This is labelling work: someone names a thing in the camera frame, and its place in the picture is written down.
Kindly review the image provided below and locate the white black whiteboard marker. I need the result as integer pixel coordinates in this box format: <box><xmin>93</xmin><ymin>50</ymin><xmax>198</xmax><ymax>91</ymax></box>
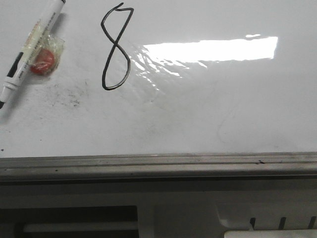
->
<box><xmin>0</xmin><ymin>0</ymin><xmax>66</xmax><ymax>107</ymax></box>

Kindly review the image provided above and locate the white whiteboard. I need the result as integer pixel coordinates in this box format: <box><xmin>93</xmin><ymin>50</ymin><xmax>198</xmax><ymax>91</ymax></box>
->
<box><xmin>0</xmin><ymin>0</ymin><xmax>317</xmax><ymax>158</ymax></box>

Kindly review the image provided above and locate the red round magnet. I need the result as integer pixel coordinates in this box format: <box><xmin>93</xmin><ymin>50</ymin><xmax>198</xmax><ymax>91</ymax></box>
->
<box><xmin>30</xmin><ymin>49</ymin><xmax>55</xmax><ymax>75</ymax></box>

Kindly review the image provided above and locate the white plastic base panel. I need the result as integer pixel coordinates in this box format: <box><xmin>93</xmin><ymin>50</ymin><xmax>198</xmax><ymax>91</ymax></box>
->
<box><xmin>0</xmin><ymin>179</ymin><xmax>317</xmax><ymax>238</ymax></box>

